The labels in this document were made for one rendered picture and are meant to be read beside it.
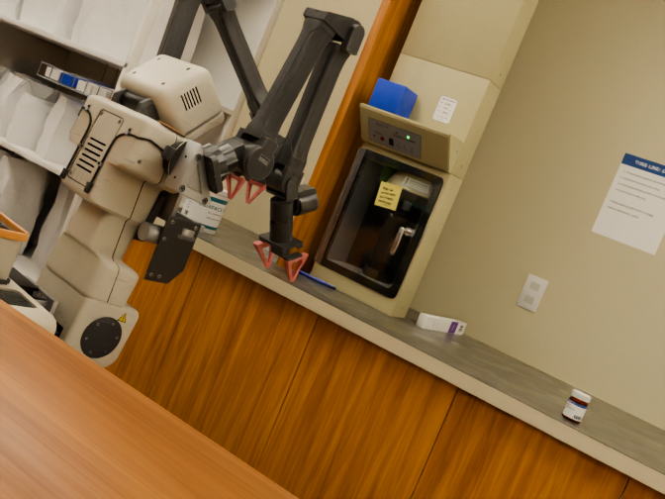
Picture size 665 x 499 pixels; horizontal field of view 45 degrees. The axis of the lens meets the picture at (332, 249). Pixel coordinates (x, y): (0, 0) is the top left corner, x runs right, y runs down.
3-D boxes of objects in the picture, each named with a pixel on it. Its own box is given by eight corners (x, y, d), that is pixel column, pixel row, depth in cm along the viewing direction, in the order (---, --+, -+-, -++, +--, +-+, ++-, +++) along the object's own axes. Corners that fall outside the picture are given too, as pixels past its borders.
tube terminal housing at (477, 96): (343, 281, 281) (427, 75, 274) (422, 319, 265) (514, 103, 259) (308, 275, 259) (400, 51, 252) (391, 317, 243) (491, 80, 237)
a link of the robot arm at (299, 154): (323, 13, 189) (354, 21, 182) (337, 23, 193) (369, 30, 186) (255, 181, 193) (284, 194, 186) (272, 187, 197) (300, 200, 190)
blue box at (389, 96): (380, 113, 252) (391, 86, 251) (407, 122, 247) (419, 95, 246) (367, 104, 243) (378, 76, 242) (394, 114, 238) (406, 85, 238)
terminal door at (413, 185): (316, 262, 258) (363, 147, 254) (394, 300, 243) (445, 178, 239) (315, 262, 257) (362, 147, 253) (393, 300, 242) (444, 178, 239)
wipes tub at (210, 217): (194, 223, 274) (210, 182, 272) (222, 237, 267) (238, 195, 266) (169, 217, 262) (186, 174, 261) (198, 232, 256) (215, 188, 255)
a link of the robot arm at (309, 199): (264, 168, 193) (287, 179, 187) (300, 160, 200) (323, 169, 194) (263, 215, 198) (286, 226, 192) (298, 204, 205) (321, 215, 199)
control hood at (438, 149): (363, 141, 255) (375, 111, 254) (451, 173, 239) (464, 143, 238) (347, 132, 244) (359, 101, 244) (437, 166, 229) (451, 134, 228)
